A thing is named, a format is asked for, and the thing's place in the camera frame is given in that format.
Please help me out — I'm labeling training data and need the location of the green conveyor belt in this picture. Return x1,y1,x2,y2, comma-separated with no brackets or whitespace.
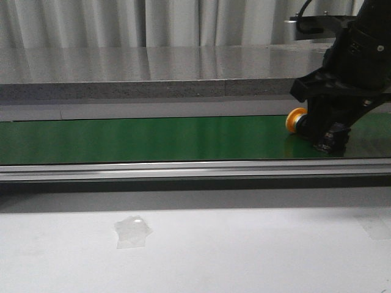
0,113,391,166

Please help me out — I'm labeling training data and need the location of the grey conveyor back guard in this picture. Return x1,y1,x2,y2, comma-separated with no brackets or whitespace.
1,95,307,121

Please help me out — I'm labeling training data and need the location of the yellow push button switch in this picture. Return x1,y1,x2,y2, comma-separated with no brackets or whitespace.
285,107,351,153

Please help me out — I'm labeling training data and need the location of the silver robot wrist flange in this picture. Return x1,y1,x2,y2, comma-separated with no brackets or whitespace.
284,14,356,41

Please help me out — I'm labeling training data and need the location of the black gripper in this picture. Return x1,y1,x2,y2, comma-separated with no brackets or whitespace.
290,1,390,143

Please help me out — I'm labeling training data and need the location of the aluminium conveyor front rail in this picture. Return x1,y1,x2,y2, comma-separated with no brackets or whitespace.
1,158,390,183

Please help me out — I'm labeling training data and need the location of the white pleated curtain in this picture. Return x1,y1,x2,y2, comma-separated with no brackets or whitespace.
1,1,362,49

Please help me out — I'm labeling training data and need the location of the clear tape patch left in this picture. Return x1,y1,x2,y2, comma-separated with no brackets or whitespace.
114,215,153,249

